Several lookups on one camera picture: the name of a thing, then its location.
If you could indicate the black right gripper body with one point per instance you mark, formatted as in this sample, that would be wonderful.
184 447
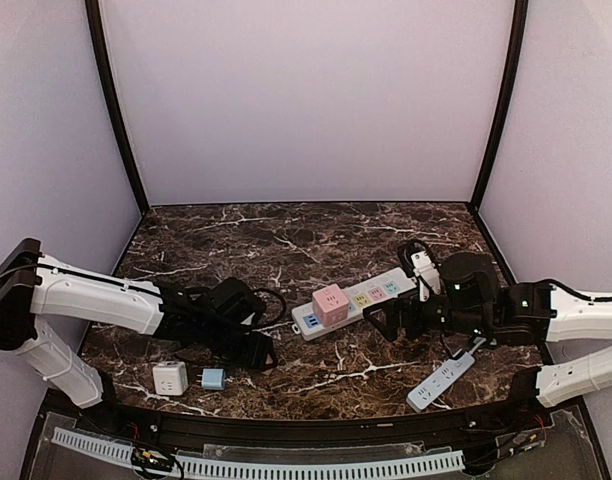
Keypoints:
406 317

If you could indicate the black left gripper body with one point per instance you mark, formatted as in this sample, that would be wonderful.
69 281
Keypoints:
248 345

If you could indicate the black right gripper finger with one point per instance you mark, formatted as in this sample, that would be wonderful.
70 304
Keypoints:
389 329
391 309

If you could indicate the white multicolour power strip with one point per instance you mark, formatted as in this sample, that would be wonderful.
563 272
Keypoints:
374 290

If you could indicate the pink cube socket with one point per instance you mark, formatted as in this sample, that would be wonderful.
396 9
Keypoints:
330 305

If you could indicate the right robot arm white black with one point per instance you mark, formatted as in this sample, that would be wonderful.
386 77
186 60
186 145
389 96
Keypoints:
462 295

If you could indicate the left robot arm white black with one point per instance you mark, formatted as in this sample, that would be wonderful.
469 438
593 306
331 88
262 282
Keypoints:
33 286

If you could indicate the blue usb charger plug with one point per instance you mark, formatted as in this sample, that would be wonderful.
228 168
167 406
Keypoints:
212 379

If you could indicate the light blue power strip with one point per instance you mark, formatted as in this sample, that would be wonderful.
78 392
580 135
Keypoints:
438 382

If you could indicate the white cube socket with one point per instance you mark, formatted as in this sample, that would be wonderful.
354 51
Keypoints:
170 378

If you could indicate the small circuit board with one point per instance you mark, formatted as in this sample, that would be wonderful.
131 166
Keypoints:
151 459

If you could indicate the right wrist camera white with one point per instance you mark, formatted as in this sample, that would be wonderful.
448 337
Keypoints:
420 260

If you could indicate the black front rail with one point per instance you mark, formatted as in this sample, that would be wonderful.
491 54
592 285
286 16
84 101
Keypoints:
460 428

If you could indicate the left black frame post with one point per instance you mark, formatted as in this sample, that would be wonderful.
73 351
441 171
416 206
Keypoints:
109 91

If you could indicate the black frame post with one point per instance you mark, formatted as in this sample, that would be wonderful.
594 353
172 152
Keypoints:
109 91
512 60

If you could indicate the right black frame post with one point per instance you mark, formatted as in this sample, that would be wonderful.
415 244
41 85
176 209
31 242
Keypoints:
512 60

